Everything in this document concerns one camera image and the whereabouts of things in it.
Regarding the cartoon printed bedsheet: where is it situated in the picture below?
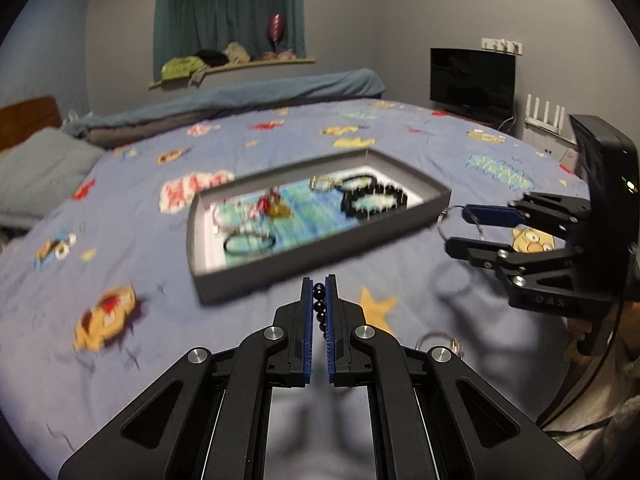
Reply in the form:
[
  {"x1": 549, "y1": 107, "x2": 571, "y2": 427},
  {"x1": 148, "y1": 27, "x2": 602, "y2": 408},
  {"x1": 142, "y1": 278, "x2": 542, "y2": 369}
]
[{"x1": 0, "y1": 97, "x2": 601, "y2": 480}]

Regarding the small dark bead bracelet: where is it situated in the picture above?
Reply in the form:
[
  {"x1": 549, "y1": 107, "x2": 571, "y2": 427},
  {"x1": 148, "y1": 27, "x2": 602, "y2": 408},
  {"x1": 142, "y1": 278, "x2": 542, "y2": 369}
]
[{"x1": 222, "y1": 232, "x2": 277, "y2": 257}]

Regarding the dark purple bead bracelet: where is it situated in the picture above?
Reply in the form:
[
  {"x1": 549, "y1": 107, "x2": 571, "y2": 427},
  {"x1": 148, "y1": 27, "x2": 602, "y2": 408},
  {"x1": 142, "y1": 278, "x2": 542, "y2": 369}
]
[{"x1": 311, "y1": 282, "x2": 329, "y2": 336}]

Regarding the window sill ledge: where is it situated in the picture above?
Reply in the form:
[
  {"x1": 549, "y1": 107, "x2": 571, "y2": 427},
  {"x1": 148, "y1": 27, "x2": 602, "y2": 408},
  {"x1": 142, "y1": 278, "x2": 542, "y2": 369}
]
[{"x1": 148, "y1": 56, "x2": 317, "y2": 90}]

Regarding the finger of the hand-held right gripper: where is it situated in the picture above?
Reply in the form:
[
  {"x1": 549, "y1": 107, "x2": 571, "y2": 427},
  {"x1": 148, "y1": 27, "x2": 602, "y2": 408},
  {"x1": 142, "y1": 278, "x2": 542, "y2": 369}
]
[
  {"x1": 461, "y1": 192, "x2": 591, "y2": 246},
  {"x1": 445, "y1": 236, "x2": 576, "y2": 279}
]

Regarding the beige cloth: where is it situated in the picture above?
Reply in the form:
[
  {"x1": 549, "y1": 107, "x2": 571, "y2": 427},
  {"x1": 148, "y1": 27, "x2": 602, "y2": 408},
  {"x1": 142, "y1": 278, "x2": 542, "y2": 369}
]
[{"x1": 223, "y1": 42, "x2": 251, "y2": 64}]

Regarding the wooden headboard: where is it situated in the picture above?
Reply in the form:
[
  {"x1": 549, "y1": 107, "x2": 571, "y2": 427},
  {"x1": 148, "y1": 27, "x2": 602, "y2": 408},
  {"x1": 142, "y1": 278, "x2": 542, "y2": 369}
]
[{"x1": 0, "y1": 96, "x2": 62, "y2": 153}]

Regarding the green cloth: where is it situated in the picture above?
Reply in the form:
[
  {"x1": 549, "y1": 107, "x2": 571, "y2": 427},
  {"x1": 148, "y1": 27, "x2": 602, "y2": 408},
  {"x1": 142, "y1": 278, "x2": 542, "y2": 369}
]
[{"x1": 161, "y1": 56, "x2": 206, "y2": 81}]

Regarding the teal curtain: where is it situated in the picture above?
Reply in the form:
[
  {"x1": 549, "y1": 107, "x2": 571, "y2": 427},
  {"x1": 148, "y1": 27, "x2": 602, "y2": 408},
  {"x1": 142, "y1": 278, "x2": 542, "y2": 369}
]
[{"x1": 152, "y1": 0, "x2": 307, "y2": 78}]

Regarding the pink foil balloon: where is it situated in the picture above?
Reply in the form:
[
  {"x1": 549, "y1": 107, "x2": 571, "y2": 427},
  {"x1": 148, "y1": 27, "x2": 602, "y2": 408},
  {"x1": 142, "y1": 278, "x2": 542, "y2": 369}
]
[{"x1": 267, "y1": 12, "x2": 287, "y2": 56}]

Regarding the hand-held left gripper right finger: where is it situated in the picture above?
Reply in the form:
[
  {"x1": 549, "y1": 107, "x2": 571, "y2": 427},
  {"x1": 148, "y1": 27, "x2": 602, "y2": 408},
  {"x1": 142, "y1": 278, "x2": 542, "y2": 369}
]
[{"x1": 325, "y1": 273, "x2": 586, "y2": 480}]

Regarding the white router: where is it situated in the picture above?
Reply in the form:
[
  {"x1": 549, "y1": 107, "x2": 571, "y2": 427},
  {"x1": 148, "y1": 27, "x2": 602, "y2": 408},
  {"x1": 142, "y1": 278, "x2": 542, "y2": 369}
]
[{"x1": 525, "y1": 94, "x2": 568, "y2": 136}]

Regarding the blue green printed paper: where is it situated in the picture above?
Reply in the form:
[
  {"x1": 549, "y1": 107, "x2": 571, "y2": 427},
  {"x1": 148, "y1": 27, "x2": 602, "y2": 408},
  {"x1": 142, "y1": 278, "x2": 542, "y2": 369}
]
[{"x1": 210, "y1": 165, "x2": 426, "y2": 266}]

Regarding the black cloth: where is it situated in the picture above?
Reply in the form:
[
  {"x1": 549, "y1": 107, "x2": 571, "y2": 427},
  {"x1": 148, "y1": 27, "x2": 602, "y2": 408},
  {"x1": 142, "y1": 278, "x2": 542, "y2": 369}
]
[{"x1": 194, "y1": 50, "x2": 231, "y2": 67}]

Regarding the black cable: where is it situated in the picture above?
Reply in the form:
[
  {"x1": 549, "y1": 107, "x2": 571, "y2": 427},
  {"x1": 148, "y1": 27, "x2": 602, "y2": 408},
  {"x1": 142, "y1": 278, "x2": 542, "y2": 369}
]
[{"x1": 535, "y1": 302, "x2": 626, "y2": 431}]

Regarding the black television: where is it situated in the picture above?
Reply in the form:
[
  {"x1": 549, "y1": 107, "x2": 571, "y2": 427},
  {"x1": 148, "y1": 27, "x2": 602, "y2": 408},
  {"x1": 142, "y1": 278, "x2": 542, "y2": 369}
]
[{"x1": 430, "y1": 47, "x2": 517, "y2": 116}]

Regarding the person's right hand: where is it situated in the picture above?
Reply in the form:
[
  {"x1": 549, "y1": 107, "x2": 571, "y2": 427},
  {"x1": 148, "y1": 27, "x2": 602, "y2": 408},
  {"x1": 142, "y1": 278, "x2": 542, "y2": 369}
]
[{"x1": 565, "y1": 317, "x2": 596, "y2": 363}]

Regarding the silver bangle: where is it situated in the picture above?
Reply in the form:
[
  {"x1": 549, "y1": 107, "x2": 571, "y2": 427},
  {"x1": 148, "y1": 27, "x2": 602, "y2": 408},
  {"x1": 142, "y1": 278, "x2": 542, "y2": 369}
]
[
  {"x1": 416, "y1": 330, "x2": 466, "y2": 361},
  {"x1": 436, "y1": 205, "x2": 488, "y2": 243}
]

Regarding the white wall socket strip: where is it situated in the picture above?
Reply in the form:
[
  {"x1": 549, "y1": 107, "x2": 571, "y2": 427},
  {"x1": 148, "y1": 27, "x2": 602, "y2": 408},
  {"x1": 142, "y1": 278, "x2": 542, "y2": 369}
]
[{"x1": 481, "y1": 37, "x2": 523, "y2": 55}]

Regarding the red bead pink string bracelet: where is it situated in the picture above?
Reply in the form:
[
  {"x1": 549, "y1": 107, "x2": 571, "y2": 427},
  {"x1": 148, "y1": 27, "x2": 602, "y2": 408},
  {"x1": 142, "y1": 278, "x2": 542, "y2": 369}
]
[{"x1": 212, "y1": 187, "x2": 292, "y2": 235}]

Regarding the grey cardboard box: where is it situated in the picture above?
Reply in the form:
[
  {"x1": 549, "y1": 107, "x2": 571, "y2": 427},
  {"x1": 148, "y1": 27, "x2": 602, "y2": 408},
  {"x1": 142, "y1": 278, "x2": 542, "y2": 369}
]
[{"x1": 186, "y1": 147, "x2": 452, "y2": 306}]

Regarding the large black bead bracelet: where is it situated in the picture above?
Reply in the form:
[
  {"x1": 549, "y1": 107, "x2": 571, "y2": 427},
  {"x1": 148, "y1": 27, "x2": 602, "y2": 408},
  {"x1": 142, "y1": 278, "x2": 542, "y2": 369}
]
[{"x1": 341, "y1": 185, "x2": 408, "y2": 221}]

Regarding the grey blue pillow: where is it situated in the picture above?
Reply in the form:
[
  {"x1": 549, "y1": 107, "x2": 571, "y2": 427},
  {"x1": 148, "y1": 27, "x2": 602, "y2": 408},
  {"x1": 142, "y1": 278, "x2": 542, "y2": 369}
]
[{"x1": 0, "y1": 127, "x2": 108, "y2": 221}]

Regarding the grey folded blanket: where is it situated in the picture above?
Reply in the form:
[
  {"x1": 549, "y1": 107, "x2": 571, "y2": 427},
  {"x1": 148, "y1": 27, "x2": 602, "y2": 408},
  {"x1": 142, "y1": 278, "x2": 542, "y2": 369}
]
[{"x1": 85, "y1": 126, "x2": 132, "y2": 150}]

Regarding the blue rolled blanket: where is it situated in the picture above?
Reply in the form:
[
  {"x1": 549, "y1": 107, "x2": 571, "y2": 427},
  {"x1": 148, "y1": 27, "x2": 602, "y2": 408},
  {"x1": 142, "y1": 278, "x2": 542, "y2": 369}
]
[{"x1": 62, "y1": 69, "x2": 386, "y2": 136}]

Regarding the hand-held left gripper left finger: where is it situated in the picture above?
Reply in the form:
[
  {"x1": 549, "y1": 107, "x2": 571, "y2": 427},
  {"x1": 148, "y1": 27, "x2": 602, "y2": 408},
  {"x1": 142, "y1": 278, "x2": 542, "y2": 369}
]
[{"x1": 57, "y1": 274, "x2": 313, "y2": 480}]

